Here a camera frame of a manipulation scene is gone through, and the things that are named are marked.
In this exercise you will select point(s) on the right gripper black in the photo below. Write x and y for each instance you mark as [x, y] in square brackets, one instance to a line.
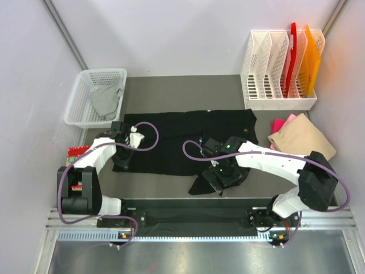
[212, 173]

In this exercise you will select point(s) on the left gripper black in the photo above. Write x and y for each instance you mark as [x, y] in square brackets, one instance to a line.
[123, 164]

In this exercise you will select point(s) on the black daisy print t shirt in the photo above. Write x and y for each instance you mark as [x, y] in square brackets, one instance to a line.
[167, 132]

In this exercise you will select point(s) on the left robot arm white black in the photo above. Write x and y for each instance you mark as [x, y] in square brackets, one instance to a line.
[80, 193]

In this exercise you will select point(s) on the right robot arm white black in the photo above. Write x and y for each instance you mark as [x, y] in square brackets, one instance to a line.
[311, 175]

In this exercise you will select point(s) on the red illustrated book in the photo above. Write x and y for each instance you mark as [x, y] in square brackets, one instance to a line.
[74, 153]

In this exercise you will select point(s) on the grey cloth in basket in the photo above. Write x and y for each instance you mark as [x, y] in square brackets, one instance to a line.
[105, 99]

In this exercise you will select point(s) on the white plastic mesh basket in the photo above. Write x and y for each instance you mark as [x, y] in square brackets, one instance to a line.
[79, 111]

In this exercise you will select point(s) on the pink t shirt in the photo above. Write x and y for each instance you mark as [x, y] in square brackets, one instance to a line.
[278, 124]

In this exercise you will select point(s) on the beige t shirt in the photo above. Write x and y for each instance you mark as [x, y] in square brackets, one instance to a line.
[299, 136]

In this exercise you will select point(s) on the white file organizer rack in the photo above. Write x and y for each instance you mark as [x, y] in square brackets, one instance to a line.
[264, 71]

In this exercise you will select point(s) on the orange plastic folder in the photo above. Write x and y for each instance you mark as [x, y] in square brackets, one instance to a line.
[310, 65]

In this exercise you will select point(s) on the red plastic folder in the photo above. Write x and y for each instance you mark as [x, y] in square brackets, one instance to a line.
[291, 57]

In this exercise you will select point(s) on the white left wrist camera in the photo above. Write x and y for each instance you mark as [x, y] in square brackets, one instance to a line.
[135, 138]

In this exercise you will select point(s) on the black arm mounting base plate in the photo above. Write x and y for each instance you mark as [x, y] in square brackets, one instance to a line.
[243, 217]

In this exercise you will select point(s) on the white slotted cable duct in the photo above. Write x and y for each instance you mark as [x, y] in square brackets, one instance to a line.
[121, 237]

